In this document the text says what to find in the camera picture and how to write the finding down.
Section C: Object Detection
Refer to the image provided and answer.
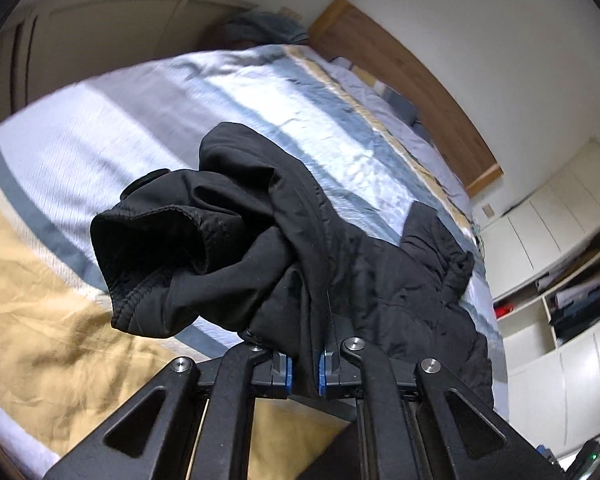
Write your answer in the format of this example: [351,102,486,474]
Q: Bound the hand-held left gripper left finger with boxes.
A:
[42,331,294,480]

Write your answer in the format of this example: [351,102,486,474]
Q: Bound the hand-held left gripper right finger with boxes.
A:
[318,336,567,480]

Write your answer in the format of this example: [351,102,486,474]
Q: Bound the black jacket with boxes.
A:
[90,121,496,480]

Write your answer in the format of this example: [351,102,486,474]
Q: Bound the stack of books and folders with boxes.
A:
[535,255,600,346]

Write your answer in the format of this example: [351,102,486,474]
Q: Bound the white wardrobe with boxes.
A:
[480,140,600,461]

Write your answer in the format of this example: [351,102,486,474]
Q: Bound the grey-blue pillow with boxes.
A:
[330,57,473,221]

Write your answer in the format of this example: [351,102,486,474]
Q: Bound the striped bedspread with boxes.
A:
[0,42,511,480]

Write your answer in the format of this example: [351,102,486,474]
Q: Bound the wooden headboard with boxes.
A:
[307,0,505,198]

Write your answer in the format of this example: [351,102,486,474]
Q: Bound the blue-grey cloth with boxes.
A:
[220,10,311,48]

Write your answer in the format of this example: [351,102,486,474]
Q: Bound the beige panelled cabinet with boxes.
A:
[0,0,261,131]

